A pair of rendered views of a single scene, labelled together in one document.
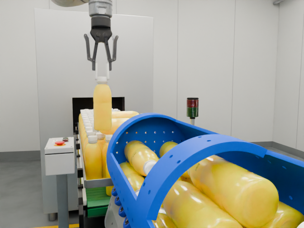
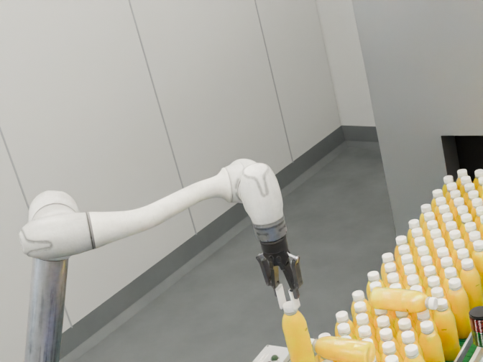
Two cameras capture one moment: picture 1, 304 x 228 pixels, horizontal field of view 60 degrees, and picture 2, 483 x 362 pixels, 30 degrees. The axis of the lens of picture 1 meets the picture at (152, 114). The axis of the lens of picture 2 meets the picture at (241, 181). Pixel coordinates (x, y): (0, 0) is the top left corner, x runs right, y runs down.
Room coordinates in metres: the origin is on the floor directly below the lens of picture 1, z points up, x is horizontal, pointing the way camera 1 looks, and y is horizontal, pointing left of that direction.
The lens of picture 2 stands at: (-0.33, -1.60, 2.68)
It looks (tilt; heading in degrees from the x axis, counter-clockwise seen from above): 22 degrees down; 54
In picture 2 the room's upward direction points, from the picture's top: 15 degrees counter-clockwise
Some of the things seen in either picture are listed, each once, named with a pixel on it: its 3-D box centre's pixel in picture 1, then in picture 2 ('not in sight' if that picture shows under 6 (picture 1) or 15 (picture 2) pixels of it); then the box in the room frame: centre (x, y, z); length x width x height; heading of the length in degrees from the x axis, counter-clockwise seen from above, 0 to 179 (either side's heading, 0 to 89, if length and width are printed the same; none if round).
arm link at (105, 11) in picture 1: (100, 10); (269, 227); (1.05, 0.20, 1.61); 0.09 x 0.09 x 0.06
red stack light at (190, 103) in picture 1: (192, 103); (481, 320); (1.37, -0.21, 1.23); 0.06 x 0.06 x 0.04
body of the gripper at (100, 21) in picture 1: (101, 30); (275, 250); (1.05, 0.20, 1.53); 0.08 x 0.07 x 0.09; 106
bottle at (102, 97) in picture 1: (102, 105); (297, 336); (1.04, 0.20, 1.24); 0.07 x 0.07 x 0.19
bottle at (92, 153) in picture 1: (93, 162); not in sight; (1.10, 0.25, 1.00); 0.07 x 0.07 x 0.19
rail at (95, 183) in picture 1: (140, 178); not in sight; (0.98, 0.05, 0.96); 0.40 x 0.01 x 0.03; 107
